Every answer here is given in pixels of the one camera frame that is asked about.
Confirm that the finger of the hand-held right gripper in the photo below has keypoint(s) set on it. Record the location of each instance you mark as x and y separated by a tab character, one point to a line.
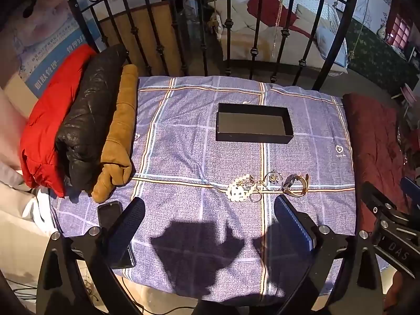
382	203

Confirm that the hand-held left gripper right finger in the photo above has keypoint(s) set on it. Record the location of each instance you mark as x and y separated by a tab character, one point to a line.
292	223

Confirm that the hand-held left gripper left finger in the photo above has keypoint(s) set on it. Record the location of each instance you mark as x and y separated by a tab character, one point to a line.
131	224

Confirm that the gold wristwatch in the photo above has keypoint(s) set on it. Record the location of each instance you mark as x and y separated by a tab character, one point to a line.
293	183

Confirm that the black rectangular box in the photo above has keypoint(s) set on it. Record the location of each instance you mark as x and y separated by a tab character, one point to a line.
252	123

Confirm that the black smartphone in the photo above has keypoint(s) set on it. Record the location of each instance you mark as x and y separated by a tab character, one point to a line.
110	213

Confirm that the dark red blanket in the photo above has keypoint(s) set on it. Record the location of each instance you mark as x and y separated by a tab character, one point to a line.
374	151

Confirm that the blue plaid bedsheet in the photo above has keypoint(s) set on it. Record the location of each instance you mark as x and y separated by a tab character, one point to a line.
183	157

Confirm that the brown suede garment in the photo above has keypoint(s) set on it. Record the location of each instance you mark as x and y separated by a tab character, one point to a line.
119	131

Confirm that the pink chair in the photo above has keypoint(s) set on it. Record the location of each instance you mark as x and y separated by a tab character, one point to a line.
408	95

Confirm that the white cloth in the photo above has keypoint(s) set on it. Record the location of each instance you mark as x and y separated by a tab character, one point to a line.
19	200

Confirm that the black puffer jacket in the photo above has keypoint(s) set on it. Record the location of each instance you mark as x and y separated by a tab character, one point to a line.
88	115

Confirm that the red puffer jacket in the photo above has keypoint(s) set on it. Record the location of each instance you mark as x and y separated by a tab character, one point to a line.
49	115

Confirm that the green patterned carpet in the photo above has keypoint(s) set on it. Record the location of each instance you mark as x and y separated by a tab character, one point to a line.
377	59

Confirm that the white vase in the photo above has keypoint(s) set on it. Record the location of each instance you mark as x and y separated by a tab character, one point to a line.
381	31

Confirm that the wooden slat board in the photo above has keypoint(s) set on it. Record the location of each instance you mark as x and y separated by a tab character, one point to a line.
144	36

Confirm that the beige cushioned sofa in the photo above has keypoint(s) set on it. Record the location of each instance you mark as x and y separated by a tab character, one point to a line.
239	16

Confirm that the red cloth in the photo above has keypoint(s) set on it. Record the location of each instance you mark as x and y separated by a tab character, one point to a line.
267	10

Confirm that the wall poster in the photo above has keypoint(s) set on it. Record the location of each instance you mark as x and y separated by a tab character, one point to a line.
49	42

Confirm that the black iron bed frame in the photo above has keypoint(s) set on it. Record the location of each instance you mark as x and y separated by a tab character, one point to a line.
200	32

